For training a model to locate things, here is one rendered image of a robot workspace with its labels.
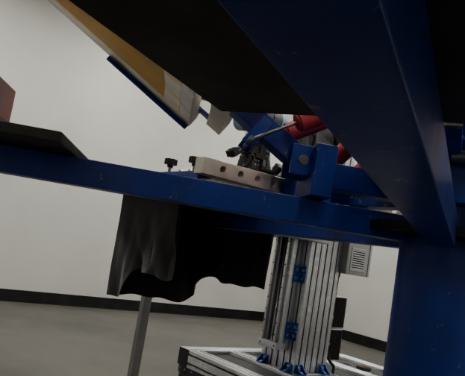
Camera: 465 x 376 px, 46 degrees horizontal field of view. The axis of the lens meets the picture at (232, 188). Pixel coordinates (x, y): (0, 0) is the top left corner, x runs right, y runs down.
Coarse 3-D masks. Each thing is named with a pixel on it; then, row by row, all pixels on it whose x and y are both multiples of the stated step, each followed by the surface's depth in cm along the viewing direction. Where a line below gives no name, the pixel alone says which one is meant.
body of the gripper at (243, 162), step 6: (252, 150) 201; (258, 150) 203; (264, 150) 204; (240, 156) 203; (246, 156) 200; (252, 156) 199; (258, 156) 200; (264, 156) 202; (240, 162) 202; (246, 162) 199; (258, 162) 202; (258, 168) 202; (264, 168) 202
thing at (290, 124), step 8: (296, 120) 123; (304, 120) 121; (312, 120) 122; (320, 120) 122; (280, 128) 122; (288, 128) 133; (296, 128) 134; (304, 128) 122; (312, 128) 124; (320, 128) 135; (256, 136) 122; (264, 136) 122; (296, 136) 134; (304, 136) 135; (256, 144) 134; (344, 152) 152; (344, 160) 154
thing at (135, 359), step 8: (144, 304) 262; (144, 312) 262; (144, 320) 262; (136, 328) 263; (144, 328) 262; (136, 336) 261; (144, 336) 262; (136, 344) 260; (136, 352) 259; (136, 360) 259; (128, 368) 261; (136, 368) 259
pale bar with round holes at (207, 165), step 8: (200, 160) 162; (208, 160) 161; (216, 160) 162; (200, 168) 161; (208, 168) 161; (216, 168) 162; (224, 168) 165; (232, 168) 166; (240, 168) 168; (208, 176) 165; (216, 176) 163; (224, 176) 164; (232, 176) 166; (240, 176) 169; (248, 176) 169; (256, 176) 173; (264, 176) 173; (272, 176) 175; (240, 184) 172; (248, 184) 170; (256, 184) 171; (264, 184) 173; (272, 184) 178; (280, 184) 177; (280, 192) 177
